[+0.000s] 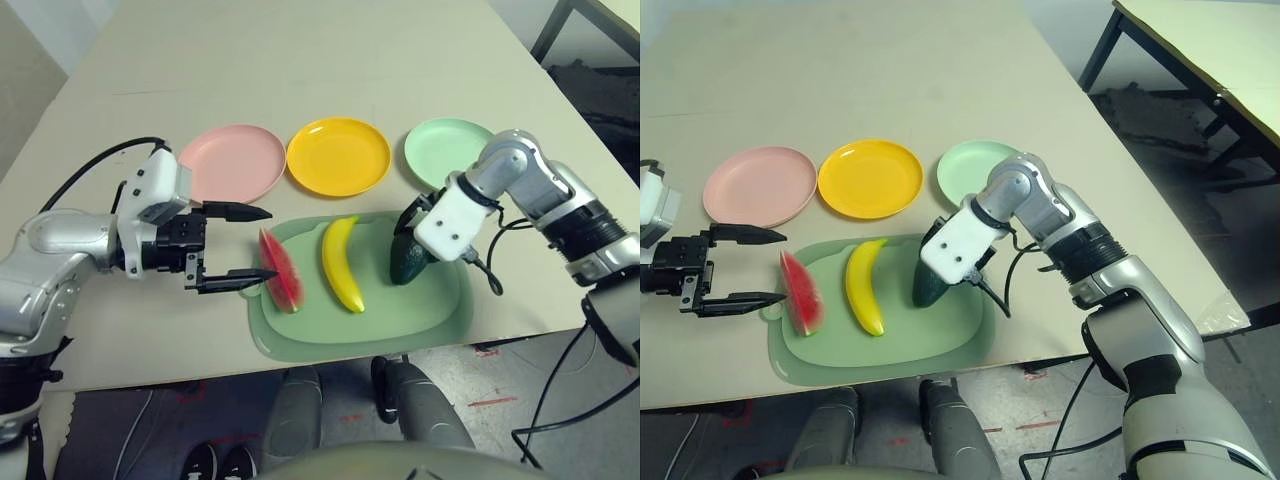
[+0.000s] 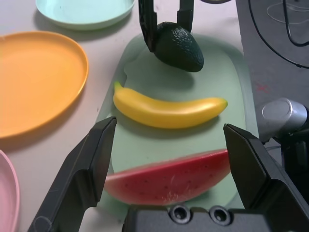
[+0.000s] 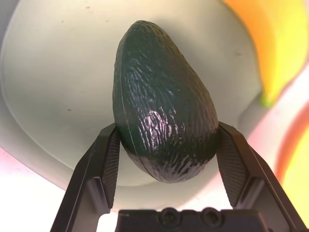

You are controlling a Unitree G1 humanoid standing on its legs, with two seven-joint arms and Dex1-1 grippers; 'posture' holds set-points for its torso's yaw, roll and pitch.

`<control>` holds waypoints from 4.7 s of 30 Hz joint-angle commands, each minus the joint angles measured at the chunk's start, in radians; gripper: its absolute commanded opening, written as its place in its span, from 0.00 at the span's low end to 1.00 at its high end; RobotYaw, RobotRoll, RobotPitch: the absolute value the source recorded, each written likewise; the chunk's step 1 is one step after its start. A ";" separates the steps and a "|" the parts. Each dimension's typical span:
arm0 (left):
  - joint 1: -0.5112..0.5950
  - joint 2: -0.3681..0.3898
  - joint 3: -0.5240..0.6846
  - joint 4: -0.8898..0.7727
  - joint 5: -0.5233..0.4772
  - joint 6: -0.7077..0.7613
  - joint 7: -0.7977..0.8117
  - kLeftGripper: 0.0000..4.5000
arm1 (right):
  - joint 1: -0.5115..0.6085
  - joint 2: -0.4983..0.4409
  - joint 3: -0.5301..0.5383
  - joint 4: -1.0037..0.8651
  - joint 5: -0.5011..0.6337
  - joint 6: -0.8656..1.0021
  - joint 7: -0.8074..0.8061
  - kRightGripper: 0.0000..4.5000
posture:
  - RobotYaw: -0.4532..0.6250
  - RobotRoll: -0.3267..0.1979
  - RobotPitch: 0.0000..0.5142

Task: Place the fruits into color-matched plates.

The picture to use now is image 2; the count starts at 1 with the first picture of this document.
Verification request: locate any yellow toy banana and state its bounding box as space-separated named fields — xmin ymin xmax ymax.
xmin=112 ymin=81 xmax=228 ymax=129

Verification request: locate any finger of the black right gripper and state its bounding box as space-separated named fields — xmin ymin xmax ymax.
xmin=177 ymin=0 xmax=194 ymax=32
xmin=138 ymin=0 xmax=160 ymax=53

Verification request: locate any light green plastic plate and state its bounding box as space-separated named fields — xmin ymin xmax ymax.
xmin=35 ymin=0 xmax=136 ymax=31

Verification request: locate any pink plastic plate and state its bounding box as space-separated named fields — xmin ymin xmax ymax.
xmin=0 ymin=149 xmax=21 ymax=232

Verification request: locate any green silicone cutting board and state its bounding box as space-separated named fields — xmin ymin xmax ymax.
xmin=96 ymin=32 xmax=260 ymax=223

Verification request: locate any black floor cable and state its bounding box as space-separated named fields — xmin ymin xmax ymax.
xmin=248 ymin=0 xmax=302 ymax=68
xmin=284 ymin=0 xmax=309 ymax=47

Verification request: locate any grey left robot leg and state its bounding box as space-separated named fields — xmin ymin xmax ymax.
xmin=261 ymin=97 xmax=309 ymax=174

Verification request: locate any orange plastic plate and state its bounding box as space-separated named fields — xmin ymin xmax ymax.
xmin=0 ymin=31 xmax=89 ymax=140

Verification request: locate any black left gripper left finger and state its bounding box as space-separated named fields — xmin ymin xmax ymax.
xmin=27 ymin=116 xmax=118 ymax=232

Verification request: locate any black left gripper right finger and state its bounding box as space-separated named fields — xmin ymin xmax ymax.
xmin=223 ymin=123 xmax=309 ymax=232

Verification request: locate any red toy watermelon slice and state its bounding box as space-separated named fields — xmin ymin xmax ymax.
xmin=104 ymin=148 xmax=234 ymax=206

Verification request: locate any dark green toy avocado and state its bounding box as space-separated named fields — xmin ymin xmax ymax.
xmin=153 ymin=21 xmax=205 ymax=73

